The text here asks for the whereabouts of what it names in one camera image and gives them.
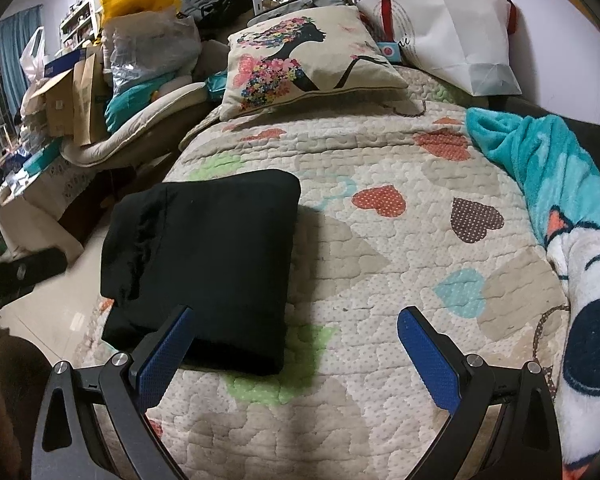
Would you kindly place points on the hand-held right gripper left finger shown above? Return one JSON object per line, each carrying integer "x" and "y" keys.
{"x": 165, "y": 355}

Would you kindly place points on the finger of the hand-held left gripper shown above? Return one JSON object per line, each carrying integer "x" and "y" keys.
{"x": 40, "y": 267}

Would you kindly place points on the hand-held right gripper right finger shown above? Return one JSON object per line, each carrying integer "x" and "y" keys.
{"x": 427, "y": 360}

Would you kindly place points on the black pants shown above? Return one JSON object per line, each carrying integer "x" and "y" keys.
{"x": 200, "y": 260}

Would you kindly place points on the heart-print quilted bedspread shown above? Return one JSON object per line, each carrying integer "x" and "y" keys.
{"x": 380, "y": 260}

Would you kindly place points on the person's brown clothing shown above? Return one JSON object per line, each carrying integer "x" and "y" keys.
{"x": 10, "y": 410}

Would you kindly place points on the cardboard box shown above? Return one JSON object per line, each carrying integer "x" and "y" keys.
{"x": 52, "y": 105}

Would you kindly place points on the brown paper bag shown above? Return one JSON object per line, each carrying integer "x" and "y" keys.
{"x": 90, "y": 95}

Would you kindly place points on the teal cloth bundle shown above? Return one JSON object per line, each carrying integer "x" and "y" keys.
{"x": 130, "y": 105}

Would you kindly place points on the beige padded mat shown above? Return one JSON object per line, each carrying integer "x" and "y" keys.
{"x": 145, "y": 110}

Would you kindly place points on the white plastic bag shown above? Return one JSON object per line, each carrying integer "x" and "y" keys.
{"x": 32, "y": 57}

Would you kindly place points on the blue curtain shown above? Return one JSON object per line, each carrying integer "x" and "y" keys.
{"x": 17, "y": 55}

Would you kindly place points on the teal cartoon fleece blanket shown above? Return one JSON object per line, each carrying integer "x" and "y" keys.
{"x": 530, "y": 160}

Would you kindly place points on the white shelf unit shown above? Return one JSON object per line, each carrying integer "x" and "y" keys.
{"x": 80, "y": 25}

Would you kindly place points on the clear plastic bag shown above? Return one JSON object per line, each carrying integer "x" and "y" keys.
{"x": 150, "y": 45}

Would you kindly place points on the teal patterned packet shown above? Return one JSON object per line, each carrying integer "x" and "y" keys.
{"x": 217, "y": 86}

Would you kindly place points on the small teal box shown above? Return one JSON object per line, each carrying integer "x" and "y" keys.
{"x": 390, "y": 51}

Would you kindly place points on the black bag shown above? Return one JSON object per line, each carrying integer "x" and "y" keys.
{"x": 220, "y": 0}

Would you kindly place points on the floral print cushion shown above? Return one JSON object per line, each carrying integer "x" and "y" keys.
{"x": 305, "y": 60}

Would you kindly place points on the white paper bag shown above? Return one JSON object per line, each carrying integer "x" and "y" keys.
{"x": 450, "y": 25}

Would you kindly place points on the grey fabric case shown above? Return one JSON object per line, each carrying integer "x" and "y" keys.
{"x": 300, "y": 2}

